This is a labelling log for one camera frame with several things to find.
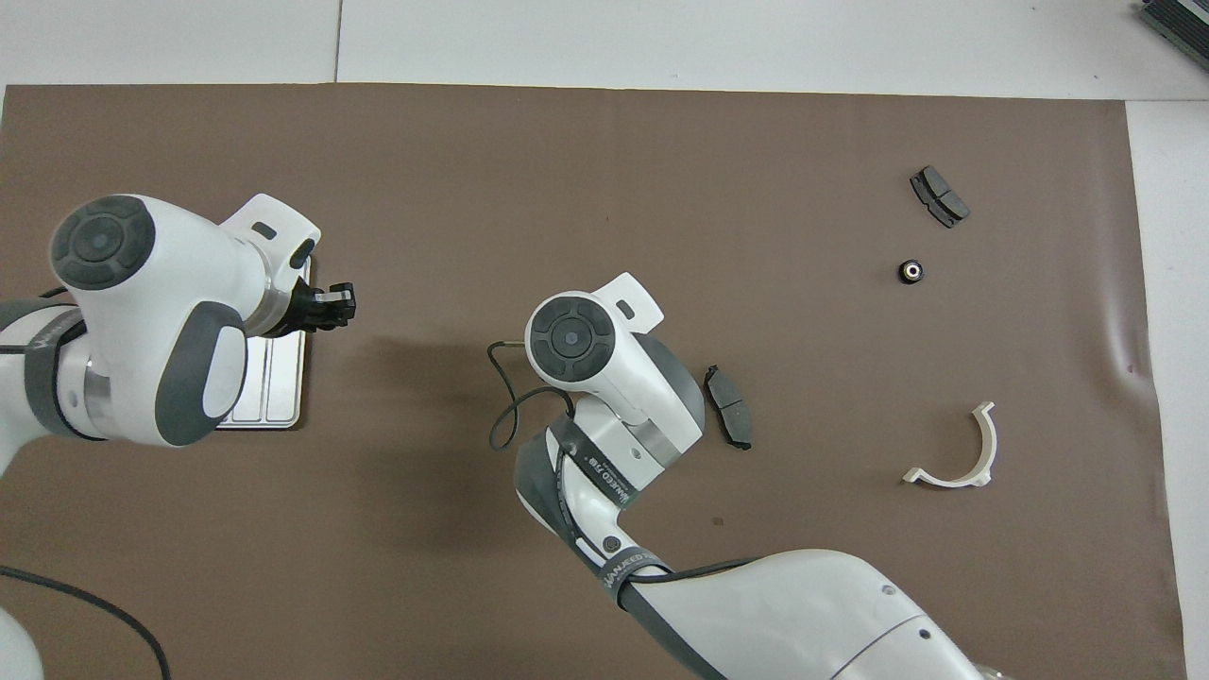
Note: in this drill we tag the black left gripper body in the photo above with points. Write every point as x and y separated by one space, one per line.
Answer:
283 312

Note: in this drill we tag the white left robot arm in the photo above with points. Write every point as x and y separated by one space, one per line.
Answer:
170 274

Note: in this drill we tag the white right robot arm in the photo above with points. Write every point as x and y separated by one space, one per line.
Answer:
803 614

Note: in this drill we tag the silver metal tray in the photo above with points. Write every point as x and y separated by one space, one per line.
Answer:
283 387

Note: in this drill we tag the brown table mat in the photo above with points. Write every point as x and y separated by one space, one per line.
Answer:
614 189

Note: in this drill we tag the long grey brake pad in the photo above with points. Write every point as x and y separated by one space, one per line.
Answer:
734 411

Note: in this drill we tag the short grey brake pad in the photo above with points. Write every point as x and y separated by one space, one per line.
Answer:
940 196

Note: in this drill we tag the dark ribbed device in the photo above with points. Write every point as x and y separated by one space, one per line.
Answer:
1181 24

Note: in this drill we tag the white curved plastic bracket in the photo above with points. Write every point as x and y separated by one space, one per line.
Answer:
945 480

